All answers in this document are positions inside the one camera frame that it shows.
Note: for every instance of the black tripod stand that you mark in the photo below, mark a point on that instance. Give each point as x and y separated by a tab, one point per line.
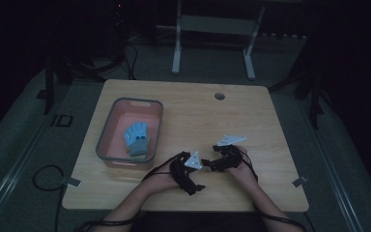
312	87
50	80

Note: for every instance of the blue glove with dark dots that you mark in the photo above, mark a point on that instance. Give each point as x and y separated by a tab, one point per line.
139	138

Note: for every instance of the person's left hand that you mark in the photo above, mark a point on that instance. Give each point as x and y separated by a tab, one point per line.
162	183

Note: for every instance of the dark equipment tower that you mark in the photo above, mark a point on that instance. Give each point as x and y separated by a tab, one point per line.
118	29

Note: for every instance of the pink basin with grey rim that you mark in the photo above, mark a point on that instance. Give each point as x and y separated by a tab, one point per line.
130	133

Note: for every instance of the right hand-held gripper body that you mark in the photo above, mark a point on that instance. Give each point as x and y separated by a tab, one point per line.
228	158

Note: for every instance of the person's right hand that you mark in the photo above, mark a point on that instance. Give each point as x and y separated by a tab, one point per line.
244	170

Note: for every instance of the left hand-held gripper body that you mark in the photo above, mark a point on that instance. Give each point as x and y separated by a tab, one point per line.
182	175

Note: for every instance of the plain blue glove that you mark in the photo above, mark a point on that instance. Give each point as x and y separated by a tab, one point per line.
127	135

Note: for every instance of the grey table edge clip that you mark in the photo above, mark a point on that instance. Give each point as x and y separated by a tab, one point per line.
71	181
300	181

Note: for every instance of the white metal stand frame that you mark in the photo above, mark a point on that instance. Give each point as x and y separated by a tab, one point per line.
214	25

